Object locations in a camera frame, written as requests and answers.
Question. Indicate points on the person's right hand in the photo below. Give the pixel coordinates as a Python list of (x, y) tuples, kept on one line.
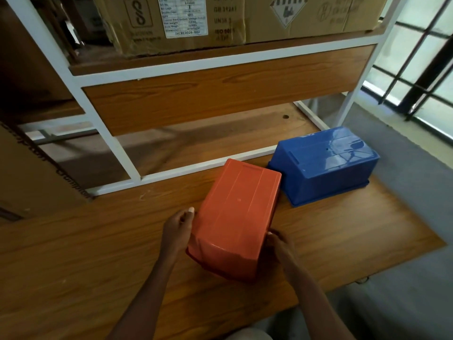
[(283, 249)]

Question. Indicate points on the person's left hand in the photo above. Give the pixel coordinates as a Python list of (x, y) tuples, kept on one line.
[(175, 232)]

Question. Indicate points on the person's right thumb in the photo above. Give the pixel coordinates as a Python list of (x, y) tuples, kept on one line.
[(273, 239)]

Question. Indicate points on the person's left thumb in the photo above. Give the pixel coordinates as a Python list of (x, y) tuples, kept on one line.
[(187, 215)]

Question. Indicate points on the orange plastic bin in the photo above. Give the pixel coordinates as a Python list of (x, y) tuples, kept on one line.
[(235, 217)]

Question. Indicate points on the person's left forearm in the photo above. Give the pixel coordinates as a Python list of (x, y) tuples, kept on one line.
[(141, 300)]

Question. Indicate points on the person's right forearm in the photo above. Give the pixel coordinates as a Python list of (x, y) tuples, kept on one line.
[(316, 308)]

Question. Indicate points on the blue plastic bin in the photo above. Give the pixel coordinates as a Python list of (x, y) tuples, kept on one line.
[(324, 164)]

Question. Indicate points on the wooden shelf panel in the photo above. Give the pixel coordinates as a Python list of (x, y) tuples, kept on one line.
[(226, 88)]

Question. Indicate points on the brown cardboard box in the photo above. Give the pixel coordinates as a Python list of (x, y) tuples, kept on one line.
[(32, 173)]

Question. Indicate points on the large printed cardboard box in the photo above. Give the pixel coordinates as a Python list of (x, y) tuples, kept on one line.
[(230, 21)]

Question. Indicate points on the black window grille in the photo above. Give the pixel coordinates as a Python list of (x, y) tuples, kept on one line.
[(417, 63)]

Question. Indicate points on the white metal shelf frame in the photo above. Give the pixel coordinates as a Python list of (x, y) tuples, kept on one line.
[(106, 138)]

